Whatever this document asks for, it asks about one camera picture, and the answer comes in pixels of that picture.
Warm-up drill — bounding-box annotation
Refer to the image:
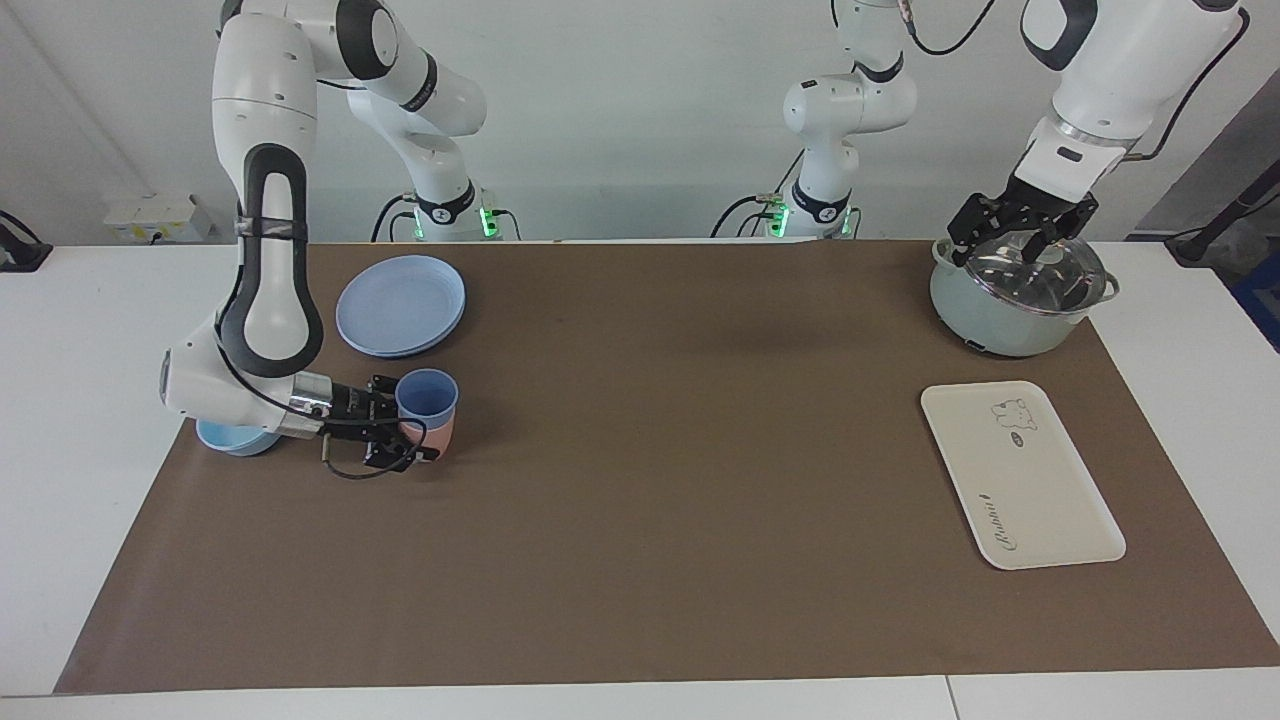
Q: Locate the light blue bowl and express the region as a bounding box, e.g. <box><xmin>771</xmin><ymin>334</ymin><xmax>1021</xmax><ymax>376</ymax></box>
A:
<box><xmin>195</xmin><ymin>418</ymin><xmax>283</xmax><ymax>458</ymax></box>

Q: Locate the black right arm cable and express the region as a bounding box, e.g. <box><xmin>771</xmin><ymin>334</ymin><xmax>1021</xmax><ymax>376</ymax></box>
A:
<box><xmin>322</xmin><ymin>425</ymin><xmax>419</xmax><ymax>480</ymax></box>

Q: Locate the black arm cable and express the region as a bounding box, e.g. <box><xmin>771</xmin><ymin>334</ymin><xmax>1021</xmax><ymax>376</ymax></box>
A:
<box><xmin>322</xmin><ymin>425</ymin><xmax>419</xmax><ymax>480</ymax></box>
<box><xmin>895</xmin><ymin>0</ymin><xmax>1253</xmax><ymax>163</ymax></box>

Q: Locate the blue plastic cup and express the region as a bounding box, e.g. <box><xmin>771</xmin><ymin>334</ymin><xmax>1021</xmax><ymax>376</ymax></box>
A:
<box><xmin>395</xmin><ymin>369</ymin><xmax>460</xmax><ymax>426</ymax></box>

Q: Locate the black base cable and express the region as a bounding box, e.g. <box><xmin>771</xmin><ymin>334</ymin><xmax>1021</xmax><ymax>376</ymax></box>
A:
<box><xmin>372</xmin><ymin>195</ymin><xmax>523</xmax><ymax>243</ymax></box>
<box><xmin>710</xmin><ymin>150</ymin><xmax>807</xmax><ymax>239</ymax></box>

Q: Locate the lavender blue plate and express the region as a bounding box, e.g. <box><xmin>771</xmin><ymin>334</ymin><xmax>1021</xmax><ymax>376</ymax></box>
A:
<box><xmin>335</xmin><ymin>255</ymin><xmax>467</xmax><ymax>354</ymax></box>
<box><xmin>345</xmin><ymin>298</ymin><xmax>468</xmax><ymax>359</ymax></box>

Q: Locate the blue crate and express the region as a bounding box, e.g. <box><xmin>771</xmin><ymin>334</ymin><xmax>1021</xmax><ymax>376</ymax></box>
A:
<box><xmin>1232</xmin><ymin>250</ymin><xmax>1280</xmax><ymax>353</ymax></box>

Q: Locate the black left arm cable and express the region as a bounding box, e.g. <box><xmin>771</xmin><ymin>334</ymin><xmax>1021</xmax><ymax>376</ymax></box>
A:
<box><xmin>895</xmin><ymin>0</ymin><xmax>1253</xmax><ymax>163</ymax></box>

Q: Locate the white power strip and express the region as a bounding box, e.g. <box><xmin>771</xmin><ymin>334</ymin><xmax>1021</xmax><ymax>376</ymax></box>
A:
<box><xmin>103</xmin><ymin>193</ymin><xmax>216</xmax><ymax>244</ymax></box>

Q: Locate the pink plastic cup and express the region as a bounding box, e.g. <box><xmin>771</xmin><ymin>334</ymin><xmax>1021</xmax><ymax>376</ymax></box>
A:
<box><xmin>400</xmin><ymin>408</ymin><xmax>457</xmax><ymax>463</ymax></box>

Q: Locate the black table clamp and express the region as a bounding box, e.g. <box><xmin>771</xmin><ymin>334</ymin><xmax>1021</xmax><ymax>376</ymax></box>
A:
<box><xmin>0</xmin><ymin>210</ymin><xmax>53</xmax><ymax>273</ymax></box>

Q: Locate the cream rectangular tray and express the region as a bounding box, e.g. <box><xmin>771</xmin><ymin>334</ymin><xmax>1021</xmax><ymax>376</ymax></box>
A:
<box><xmin>920</xmin><ymin>380</ymin><xmax>1127</xmax><ymax>571</ymax></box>

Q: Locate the brown table mat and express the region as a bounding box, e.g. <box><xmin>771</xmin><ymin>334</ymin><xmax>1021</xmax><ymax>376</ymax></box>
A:
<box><xmin>52</xmin><ymin>240</ymin><xmax>1280</xmax><ymax>695</ymax></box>

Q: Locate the glass pot lid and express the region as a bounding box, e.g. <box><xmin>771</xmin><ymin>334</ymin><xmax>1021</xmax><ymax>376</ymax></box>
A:
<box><xmin>960</xmin><ymin>228</ymin><xmax>1109</xmax><ymax>316</ymax></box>

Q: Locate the pale green cooking pot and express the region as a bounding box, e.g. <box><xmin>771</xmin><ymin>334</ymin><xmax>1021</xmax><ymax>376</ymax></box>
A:
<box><xmin>928</xmin><ymin>238</ymin><xmax>1121</xmax><ymax>358</ymax></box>

